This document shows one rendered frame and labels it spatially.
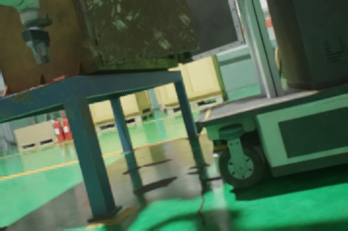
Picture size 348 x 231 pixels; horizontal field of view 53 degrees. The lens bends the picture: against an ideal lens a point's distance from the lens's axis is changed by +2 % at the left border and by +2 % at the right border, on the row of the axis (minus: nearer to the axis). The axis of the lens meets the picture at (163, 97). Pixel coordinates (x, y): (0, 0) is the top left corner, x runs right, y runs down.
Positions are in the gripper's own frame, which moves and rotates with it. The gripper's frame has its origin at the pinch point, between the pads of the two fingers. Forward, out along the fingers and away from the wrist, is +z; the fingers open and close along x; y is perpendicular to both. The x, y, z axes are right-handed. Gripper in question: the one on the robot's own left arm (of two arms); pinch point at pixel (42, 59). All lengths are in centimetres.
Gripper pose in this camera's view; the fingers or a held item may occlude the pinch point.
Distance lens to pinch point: 171.3
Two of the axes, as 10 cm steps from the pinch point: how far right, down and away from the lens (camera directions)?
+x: -3.1, 0.9, -9.5
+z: 2.5, 9.7, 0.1
